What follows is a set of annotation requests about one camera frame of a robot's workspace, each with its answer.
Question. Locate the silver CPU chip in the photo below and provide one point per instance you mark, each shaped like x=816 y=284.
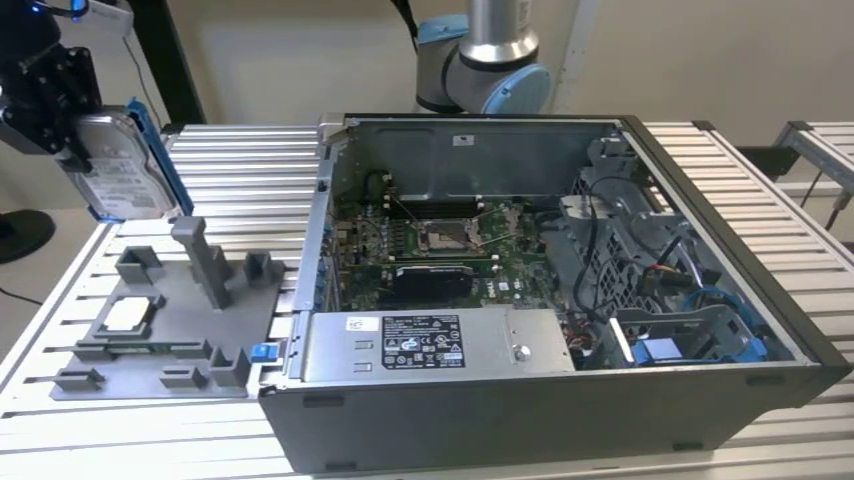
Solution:
x=127 y=315

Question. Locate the grey plastic parts rack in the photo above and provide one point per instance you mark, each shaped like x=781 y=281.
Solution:
x=187 y=325

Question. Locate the aluminium side table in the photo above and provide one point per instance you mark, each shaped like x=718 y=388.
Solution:
x=828 y=145

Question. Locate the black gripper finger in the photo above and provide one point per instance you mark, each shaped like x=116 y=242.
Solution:
x=40 y=127
x=80 y=80

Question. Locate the black RAM slot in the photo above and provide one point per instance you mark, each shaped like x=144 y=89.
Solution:
x=434 y=211
x=447 y=256
x=434 y=202

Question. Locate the perforated metal drive cage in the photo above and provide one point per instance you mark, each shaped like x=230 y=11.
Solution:
x=614 y=280

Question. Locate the grey metal disk bay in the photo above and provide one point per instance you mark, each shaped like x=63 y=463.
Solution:
x=707 y=320

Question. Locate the black metal post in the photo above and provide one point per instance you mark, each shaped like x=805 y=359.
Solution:
x=170 y=60

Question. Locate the black PC case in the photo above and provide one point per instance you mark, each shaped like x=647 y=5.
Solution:
x=467 y=430

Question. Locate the blue plastic bracket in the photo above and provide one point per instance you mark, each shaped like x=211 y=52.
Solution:
x=654 y=352

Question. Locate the thin metal locking lever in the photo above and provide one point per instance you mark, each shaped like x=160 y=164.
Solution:
x=406 y=208

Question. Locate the black graphics card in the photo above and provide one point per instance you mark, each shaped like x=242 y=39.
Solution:
x=434 y=282

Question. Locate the hard disk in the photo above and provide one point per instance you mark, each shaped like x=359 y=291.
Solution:
x=120 y=165

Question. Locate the blue plastic latch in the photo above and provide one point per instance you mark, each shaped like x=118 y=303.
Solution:
x=263 y=351

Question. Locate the black round stand base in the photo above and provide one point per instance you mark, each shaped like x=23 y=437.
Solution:
x=23 y=235

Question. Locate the CPU socket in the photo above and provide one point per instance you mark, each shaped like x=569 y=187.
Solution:
x=443 y=240

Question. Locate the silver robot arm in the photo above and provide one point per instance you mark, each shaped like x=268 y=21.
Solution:
x=494 y=50

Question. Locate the silver power supply unit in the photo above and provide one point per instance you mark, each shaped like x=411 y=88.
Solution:
x=487 y=345

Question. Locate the green motherboard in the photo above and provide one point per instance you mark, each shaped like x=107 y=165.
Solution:
x=514 y=260

